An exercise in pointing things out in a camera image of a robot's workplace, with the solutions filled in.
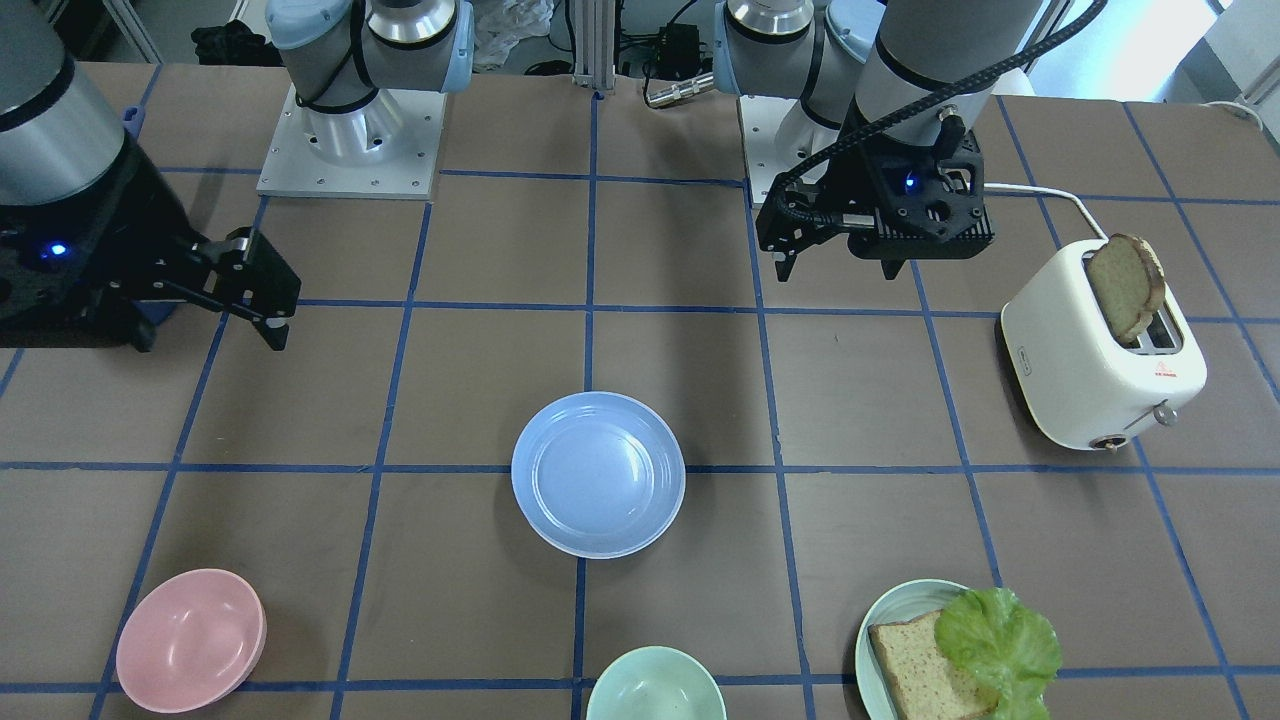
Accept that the toast slice in toaster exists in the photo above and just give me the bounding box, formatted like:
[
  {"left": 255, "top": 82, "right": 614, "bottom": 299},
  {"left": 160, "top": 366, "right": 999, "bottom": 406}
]
[{"left": 1085, "top": 233, "right": 1167, "bottom": 346}]

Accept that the white toaster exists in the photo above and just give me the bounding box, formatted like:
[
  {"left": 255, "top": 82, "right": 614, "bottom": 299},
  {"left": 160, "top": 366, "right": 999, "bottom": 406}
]
[{"left": 998, "top": 240, "right": 1208, "bottom": 451}]

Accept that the green plate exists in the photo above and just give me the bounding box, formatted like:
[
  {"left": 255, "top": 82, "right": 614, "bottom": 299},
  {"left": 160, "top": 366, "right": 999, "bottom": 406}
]
[{"left": 852, "top": 579, "right": 969, "bottom": 719}]

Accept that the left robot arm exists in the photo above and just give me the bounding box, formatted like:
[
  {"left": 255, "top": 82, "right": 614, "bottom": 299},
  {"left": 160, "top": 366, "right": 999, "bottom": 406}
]
[{"left": 713, "top": 1, "right": 1041, "bottom": 281}]

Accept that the blue plate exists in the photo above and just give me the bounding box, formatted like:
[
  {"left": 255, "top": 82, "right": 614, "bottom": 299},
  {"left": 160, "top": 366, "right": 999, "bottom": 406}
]
[{"left": 509, "top": 391, "right": 686, "bottom": 559}]

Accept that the white chair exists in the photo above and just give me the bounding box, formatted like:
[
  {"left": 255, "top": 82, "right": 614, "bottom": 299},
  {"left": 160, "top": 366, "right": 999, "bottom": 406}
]
[{"left": 991, "top": 67, "right": 1037, "bottom": 97}]

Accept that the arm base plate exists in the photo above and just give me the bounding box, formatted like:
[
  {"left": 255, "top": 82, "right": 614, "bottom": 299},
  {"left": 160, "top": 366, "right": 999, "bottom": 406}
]
[
  {"left": 739, "top": 95, "right": 838, "bottom": 210},
  {"left": 257, "top": 88, "right": 448, "bottom": 201}
]

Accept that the pink bowl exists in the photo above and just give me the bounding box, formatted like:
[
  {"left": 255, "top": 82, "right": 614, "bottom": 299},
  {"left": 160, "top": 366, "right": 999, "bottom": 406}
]
[{"left": 115, "top": 568, "right": 268, "bottom": 714}]

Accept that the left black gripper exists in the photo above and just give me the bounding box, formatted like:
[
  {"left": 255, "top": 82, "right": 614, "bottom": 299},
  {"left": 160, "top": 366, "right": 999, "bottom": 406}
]
[{"left": 756, "top": 120, "right": 995, "bottom": 283}]

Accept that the aluminium frame post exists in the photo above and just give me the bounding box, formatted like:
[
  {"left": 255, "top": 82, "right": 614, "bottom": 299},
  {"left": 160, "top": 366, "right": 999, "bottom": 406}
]
[{"left": 564, "top": 1, "right": 620, "bottom": 97}]

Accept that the bread slice on plate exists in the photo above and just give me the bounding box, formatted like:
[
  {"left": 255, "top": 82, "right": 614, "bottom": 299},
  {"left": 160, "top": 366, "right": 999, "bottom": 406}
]
[{"left": 869, "top": 609, "right": 998, "bottom": 719}]

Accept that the green lettuce leaf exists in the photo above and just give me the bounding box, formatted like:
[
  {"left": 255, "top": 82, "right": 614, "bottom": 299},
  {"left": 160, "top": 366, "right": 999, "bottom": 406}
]
[{"left": 934, "top": 587, "right": 1062, "bottom": 719}]

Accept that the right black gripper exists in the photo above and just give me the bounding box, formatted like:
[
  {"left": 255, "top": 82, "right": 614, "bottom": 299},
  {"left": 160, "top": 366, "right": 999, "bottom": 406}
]
[{"left": 1, "top": 137, "right": 301, "bottom": 352}]

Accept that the white toaster power cable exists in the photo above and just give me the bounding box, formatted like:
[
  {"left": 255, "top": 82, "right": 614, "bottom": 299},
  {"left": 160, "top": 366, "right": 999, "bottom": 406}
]
[{"left": 986, "top": 183, "right": 1108, "bottom": 241}]

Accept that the blue saucepan with lid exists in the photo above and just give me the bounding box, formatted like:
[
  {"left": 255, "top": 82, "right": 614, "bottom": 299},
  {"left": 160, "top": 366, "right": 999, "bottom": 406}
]
[{"left": 122, "top": 105, "right": 179, "bottom": 325}]

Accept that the green bowl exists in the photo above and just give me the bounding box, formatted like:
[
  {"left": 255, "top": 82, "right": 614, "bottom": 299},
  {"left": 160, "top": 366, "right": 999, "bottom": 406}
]
[{"left": 585, "top": 646, "right": 727, "bottom": 719}]

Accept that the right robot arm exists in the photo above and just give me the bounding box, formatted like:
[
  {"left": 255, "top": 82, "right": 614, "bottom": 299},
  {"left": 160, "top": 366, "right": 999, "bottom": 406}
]
[{"left": 1, "top": 1, "right": 474, "bottom": 352}]

